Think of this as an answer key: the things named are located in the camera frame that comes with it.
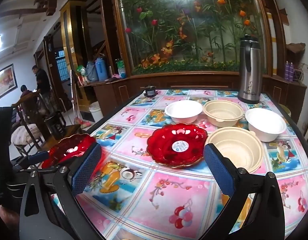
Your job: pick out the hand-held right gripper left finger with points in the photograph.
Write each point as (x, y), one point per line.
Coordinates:
(86, 170)

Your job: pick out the pink cloth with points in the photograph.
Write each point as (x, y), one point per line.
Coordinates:
(114, 76)

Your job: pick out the wooden root ornament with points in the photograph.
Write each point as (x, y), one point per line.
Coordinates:
(295, 51)

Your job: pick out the red glass plate with label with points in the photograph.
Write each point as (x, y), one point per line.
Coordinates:
(164, 142)

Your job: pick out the white foam bowl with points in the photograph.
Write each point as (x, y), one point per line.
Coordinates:
(265, 122)
(184, 110)

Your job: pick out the white plastic bucket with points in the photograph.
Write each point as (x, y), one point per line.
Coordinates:
(96, 112)

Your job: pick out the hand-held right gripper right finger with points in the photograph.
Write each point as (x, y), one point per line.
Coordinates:
(219, 172)

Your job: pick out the framed wall painting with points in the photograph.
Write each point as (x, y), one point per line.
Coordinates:
(4, 80)

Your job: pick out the wooden chair with cushion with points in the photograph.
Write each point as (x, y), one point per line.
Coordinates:
(26, 132)

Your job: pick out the stainless steel thermos jug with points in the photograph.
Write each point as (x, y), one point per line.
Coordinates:
(248, 75)

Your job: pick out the purple bottle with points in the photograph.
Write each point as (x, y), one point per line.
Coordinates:
(286, 72)
(291, 73)

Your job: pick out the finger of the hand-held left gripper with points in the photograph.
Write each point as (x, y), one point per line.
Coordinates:
(38, 158)

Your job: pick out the black-edged table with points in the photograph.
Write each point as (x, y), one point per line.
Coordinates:
(114, 113)

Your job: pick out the golden wooden pillar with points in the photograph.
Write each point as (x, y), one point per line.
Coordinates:
(69, 37)

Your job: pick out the light blue thermos jug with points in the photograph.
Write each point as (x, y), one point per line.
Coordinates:
(91, 71)

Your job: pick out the green plastic bag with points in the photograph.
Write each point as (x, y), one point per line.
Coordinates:
(80, 69)

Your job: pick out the green-capped bottle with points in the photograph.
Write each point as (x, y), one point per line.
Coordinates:
(121, 70)

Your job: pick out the small black gadget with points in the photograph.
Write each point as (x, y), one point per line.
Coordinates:
(150, 92)

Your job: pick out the artificial flower display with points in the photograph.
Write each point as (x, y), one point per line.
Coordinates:
(194, 30)

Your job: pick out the dark wooden cabinet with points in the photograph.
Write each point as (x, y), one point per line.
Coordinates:
(119, 90)

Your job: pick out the printed colourful tablecloth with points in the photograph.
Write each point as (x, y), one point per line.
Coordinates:
(169, 200)

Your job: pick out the beige plastic bowl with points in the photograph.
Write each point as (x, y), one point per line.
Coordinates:
(222, 111)
(236, 147)

